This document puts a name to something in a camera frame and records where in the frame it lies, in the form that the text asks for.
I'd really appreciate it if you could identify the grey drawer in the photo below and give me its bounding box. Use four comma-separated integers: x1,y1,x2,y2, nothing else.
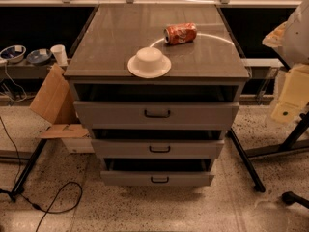
100,171,214,187
74,101,239,130
92,139,224,159

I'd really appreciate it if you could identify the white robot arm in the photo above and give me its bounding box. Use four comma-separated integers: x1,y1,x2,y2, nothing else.
262,0,309,124

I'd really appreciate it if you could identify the grey drawer cabinet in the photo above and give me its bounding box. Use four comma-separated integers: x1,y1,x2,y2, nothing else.
65,4,249,174

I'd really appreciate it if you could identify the grey bottom drawer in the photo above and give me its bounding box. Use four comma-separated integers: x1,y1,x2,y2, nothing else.
100,171,214,187

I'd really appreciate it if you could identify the grey top drawer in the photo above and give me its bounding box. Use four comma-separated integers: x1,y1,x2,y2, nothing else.
74,101,239,130

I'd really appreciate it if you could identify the red soda can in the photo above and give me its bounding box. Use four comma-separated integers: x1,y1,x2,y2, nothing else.
164,23,197,45

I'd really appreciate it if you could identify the white upturned bowl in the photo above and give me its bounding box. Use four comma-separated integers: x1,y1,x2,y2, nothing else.
127,47,172,78

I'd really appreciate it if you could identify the white paper cup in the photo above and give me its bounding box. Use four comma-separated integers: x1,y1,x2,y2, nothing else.
50,44,68,66

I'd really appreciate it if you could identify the brown cardboard box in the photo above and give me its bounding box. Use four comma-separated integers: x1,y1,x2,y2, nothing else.
30,64,89,139

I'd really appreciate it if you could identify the blue bowl right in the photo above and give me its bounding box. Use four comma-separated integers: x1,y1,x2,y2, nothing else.
26,49,51,66

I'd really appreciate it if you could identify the blue bowl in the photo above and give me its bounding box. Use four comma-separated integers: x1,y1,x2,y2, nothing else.
26,49,51,66
0,45,26,64

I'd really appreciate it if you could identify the blue bowl left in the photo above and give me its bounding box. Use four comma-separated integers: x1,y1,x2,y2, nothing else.
0,45,26,64

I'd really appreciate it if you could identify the black right frame leg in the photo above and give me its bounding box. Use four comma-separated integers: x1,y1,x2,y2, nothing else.
228,129,266,193

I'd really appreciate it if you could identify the black frame leg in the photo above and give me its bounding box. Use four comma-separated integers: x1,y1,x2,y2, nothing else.
9,139,47,202
228,129,266,193

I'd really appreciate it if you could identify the black floor cable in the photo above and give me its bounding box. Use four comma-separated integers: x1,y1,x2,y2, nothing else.
0,116,84,232

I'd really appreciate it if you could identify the black left frame leg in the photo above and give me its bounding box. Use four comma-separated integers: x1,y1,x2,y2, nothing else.
9,139,47,202

